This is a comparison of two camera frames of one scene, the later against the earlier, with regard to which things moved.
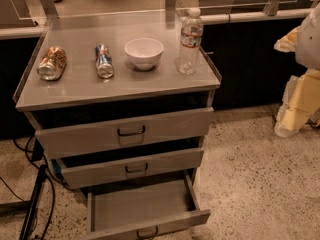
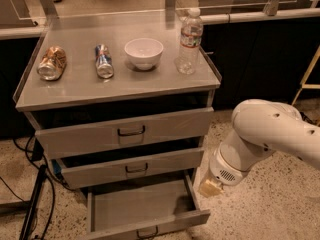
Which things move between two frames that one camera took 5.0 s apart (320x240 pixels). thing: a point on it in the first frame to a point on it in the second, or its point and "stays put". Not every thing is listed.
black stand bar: x=26 y=231 stays put
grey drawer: x=138 y=212 stays put
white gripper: x=309 y=44 to x=222 y=170
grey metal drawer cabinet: x=107 y=102 stays put
